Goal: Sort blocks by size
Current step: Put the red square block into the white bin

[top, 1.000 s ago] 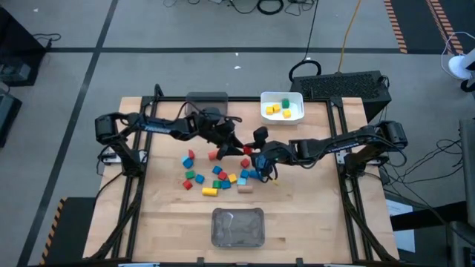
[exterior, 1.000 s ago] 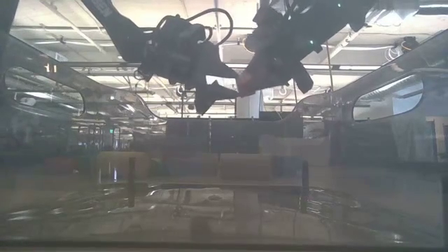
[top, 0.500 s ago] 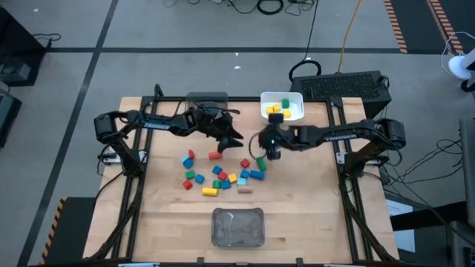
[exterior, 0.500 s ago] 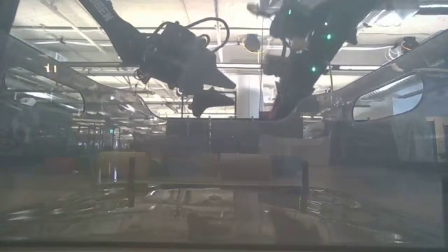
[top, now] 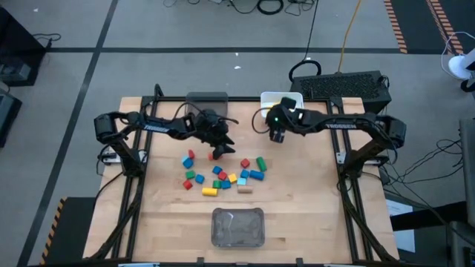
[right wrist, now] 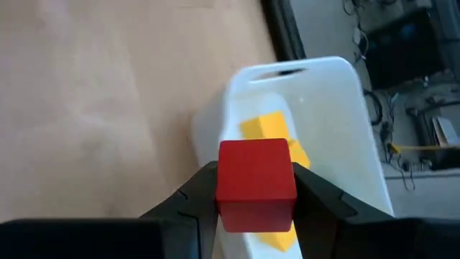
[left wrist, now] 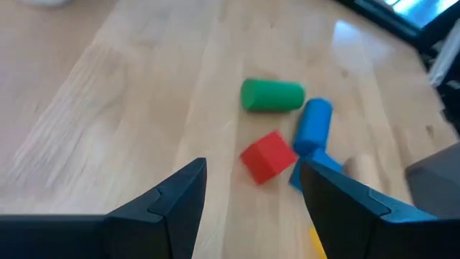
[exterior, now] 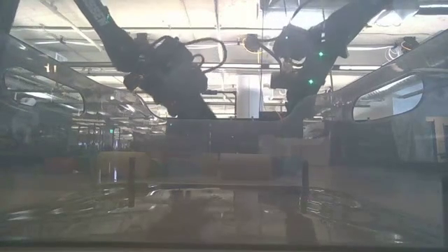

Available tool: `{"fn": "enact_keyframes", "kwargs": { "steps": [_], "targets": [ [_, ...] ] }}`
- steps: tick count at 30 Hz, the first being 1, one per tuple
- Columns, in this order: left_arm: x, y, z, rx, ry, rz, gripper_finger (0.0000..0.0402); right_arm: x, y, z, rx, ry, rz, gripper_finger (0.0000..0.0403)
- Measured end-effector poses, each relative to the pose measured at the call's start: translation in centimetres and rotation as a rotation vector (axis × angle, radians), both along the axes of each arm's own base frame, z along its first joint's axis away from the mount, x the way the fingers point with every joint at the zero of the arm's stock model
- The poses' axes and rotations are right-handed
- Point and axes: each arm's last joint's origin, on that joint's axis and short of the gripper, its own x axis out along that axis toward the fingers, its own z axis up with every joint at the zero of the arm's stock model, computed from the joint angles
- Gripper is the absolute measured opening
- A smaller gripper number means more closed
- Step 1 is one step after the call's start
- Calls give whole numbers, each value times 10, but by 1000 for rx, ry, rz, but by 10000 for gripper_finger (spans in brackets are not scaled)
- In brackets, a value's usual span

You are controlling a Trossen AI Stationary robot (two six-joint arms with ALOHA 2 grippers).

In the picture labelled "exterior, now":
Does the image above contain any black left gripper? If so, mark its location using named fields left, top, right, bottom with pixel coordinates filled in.
left=132, top=34, right=217, bottom=120

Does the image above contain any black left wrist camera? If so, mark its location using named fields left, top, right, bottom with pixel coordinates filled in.
left=122, top=71, right=141, bottom=92

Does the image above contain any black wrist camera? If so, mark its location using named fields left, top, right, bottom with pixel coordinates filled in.
left=244, top=33, right=262, bottom=54
left=122, top=71, right=141, bottom=92

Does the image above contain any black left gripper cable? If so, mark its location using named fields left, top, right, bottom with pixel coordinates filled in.
left=150, top=34, right=228, bottom=76

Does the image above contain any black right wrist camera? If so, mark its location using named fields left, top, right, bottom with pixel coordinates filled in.
left=244, top=33, right=262, bottom=54

